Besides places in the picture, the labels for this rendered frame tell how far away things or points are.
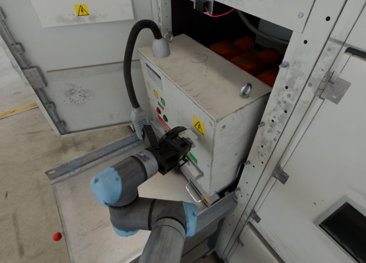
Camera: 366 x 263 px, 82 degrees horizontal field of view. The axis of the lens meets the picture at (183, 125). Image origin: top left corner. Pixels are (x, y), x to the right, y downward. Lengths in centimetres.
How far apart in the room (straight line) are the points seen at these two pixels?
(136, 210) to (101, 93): 78
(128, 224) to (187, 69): 50
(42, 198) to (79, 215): 122
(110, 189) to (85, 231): 57
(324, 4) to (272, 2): 11
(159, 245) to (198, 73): 51
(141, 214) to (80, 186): 65
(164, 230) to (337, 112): 41
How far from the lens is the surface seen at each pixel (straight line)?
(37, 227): 217
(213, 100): 62
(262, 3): 57
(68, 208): 112
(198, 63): 78
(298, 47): 53
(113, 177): 49
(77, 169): 122
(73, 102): 124
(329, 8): 49
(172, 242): 46
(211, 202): 94
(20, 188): 246
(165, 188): 105
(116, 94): 120
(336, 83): 49
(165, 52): 83
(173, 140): 61
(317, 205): 67
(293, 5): 53
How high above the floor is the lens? 174
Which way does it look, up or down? 45 degrees down
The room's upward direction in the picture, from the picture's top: straight up
